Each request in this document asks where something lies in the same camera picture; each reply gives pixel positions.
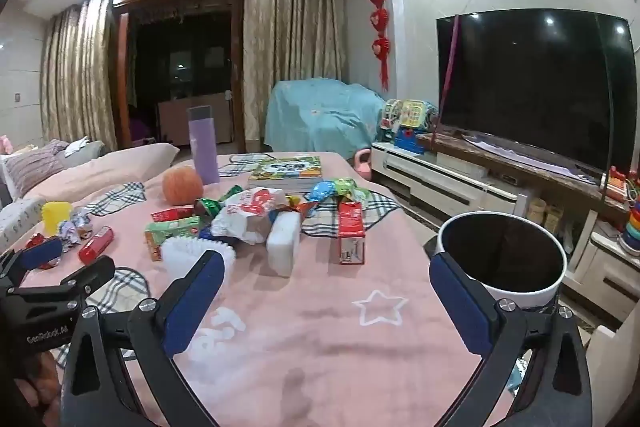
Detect white paper cupcake liner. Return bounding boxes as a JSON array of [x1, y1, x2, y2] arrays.
[[160, 236, 236, 280]]

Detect green juice carton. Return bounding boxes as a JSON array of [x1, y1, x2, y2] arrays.
[[144, 216, 200, 261]]

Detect red snack packet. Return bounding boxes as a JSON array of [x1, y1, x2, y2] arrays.
[[151, 206, 194, 222]]

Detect white red wrapper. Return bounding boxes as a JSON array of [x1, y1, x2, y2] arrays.
[[210, 187, 288, 245]]

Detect white foam block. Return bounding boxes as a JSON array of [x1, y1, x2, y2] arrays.
[[266, 211, 300, 277]]

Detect blue plastic brush package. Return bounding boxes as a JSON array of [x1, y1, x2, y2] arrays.
[[306, 180, 336, 204]]

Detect red milk carton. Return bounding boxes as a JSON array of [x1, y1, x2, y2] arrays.
[[337, 200, 366, 265]]

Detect green crushed can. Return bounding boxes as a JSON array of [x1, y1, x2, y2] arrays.
[[193, 197, 224, 221]]

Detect white round trash bin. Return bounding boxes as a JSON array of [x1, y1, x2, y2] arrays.
[[425, 211, 567, 310]]

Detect person left hand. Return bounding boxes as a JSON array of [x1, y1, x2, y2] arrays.
[[14, 351, 61, 427]]

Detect crumpled silver candy wrappers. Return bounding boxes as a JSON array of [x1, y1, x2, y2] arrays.
[[56, 207, 93, 253]]

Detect yellow cupcake mould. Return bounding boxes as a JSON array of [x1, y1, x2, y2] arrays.
[[41, 202, 73, 236]]

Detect red cylindrical tube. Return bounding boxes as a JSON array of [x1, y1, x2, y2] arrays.
[[78, 225, 114, 265]]

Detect striped pink cushion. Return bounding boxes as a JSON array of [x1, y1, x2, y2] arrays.
[[1, 146, 64, 200]]

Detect pink sofa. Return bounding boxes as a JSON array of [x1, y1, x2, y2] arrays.
[[1, 139, 179, 251]]

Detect orange apple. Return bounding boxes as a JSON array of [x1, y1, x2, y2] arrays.
[[162, 166, 204, 206]]

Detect pink blanket table cover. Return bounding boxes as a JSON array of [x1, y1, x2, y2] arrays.
[[14, 149, 526, 427]]

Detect red toy telephone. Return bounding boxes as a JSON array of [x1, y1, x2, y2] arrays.
[[605, 166, 628, 202]]

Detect left beige curtain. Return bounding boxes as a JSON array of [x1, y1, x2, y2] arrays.
[[40, 0, 117, 150]]

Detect beige curtain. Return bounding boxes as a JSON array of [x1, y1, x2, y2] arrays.
[[242, 0, 347, 152], [40, 0, 117, 150]]

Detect green picture book stack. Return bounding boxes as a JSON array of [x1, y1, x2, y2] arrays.
[[247, 156, 323, 193]]

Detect purple water bottle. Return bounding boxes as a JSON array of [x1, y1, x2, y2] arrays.
[[188, 105, 220, 185]]

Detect white TV cabinet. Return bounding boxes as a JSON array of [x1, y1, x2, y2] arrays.
[[371, 138, 639, 321]]

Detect green gold snack pouch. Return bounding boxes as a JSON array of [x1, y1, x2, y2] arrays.
[[333, 178, 370, 209]]

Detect pink kettlebell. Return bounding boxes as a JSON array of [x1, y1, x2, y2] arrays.
[[354, 148, 372, 181]]

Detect teal covered armchair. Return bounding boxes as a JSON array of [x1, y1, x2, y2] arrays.
[[264, 78, 385, 159]]

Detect black flat screen television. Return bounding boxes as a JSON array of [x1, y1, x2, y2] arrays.
[[436, 9, 638, 172]]

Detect colourful toy cash register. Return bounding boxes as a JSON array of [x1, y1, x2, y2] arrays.
[[378, 98, 438, 155]]

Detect right beige curtain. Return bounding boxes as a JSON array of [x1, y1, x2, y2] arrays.
[[242, 0, 347, 152]]

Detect rainbow stacking ring toy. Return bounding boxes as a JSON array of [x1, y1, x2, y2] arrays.
[[620, 200, 640, 257]]

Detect red lantern string decoration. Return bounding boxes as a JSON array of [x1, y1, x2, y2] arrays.
[[369, 0, 390, 92]]

